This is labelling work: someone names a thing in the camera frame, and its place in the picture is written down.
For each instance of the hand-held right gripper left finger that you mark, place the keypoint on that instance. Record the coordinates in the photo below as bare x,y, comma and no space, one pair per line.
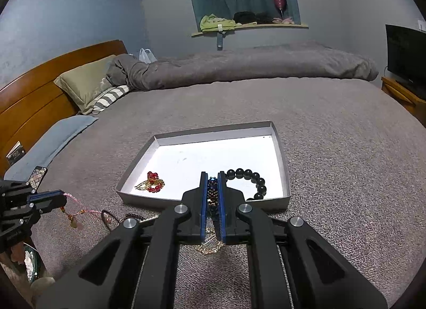
203,222

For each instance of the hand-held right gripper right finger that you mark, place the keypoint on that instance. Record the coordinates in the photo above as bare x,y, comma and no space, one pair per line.
222,222

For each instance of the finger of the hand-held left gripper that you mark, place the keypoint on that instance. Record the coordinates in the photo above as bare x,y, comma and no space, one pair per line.
50,201

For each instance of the grey cardboard box tray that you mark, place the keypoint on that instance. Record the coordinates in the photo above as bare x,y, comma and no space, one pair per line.
199,159

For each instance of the patterned phone case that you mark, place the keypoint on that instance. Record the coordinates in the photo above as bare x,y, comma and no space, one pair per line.
38,176

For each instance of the dark round dish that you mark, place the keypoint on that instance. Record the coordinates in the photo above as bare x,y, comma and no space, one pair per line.
31,262

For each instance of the blue blanket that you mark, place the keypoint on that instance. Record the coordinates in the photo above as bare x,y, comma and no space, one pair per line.
56,139

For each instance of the wooden headboard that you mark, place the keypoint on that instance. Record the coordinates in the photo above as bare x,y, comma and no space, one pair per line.
33,96

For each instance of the striped pillow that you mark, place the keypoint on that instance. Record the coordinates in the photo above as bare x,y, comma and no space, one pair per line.
109,99

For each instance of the olive pillow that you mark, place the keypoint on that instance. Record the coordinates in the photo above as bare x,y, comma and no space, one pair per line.
86,82

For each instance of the grey textured bedspread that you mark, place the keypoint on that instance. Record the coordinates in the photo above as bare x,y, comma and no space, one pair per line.
332,162

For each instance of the grey duvet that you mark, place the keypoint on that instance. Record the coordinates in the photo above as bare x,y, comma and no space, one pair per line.
249,62

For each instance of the white plastic bag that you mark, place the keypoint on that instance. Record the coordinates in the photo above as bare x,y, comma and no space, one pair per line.
146,56

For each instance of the green cloth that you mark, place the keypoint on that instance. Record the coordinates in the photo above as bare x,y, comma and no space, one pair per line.
213,23

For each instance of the wooden window shelf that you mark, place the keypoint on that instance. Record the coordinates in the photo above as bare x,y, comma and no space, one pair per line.
266,27

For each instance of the black cloth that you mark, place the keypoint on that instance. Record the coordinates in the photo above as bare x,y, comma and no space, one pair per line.
246,17

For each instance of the pink flower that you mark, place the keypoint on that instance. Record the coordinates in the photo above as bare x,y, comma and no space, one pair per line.
286,21

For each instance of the wooden television stand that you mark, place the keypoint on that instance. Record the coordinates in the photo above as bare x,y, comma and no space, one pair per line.
399,92

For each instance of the black television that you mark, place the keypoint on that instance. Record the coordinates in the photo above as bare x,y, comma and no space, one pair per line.
406,56

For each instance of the headboard switch panel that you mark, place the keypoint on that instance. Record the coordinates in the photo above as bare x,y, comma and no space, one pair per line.
16,154

